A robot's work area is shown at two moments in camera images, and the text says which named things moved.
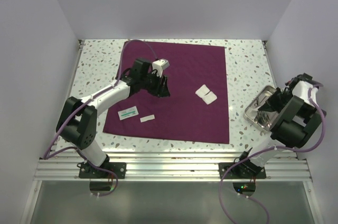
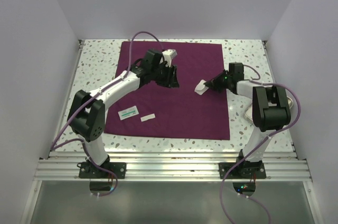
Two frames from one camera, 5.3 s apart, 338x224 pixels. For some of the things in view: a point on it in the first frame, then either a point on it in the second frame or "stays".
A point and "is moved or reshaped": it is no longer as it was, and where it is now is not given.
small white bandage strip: x=144 y=119 stays
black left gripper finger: x=165 y=91 -> x=175 y=81
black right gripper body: x=279 y=99 -> x=225 y=78
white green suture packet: x=127 y=113 stays
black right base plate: x=242 y=170 stays
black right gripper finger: x=266 y=106 -> x=212 y=83
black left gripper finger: x=159 y=92 -> x=168 y=83
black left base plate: x=86 y=170 stays
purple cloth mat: x=196 y=109 stays
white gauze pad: x=203 y=91 is moved or reshaped
